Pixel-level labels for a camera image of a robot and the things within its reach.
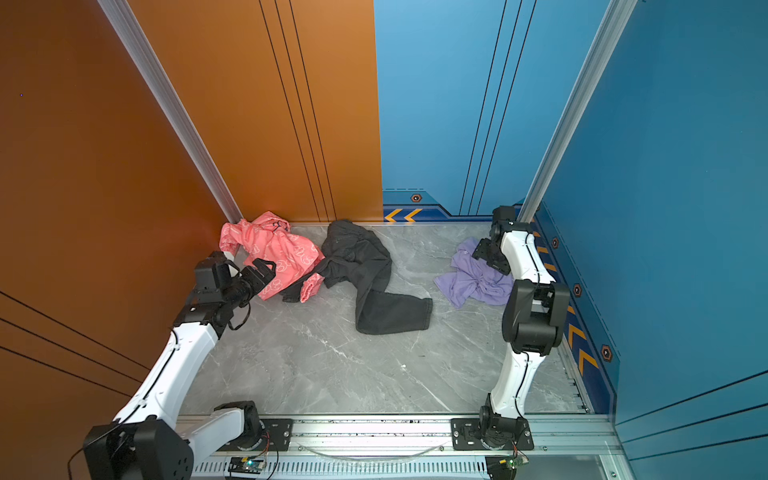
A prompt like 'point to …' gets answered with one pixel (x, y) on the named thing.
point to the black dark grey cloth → (354, 257)
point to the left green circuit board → (245, 465)
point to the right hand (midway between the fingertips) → (485, 261)
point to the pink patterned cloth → (268, 238)
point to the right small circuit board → (513, 462)
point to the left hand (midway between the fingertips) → (267, 268)
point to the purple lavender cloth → (472, 277)
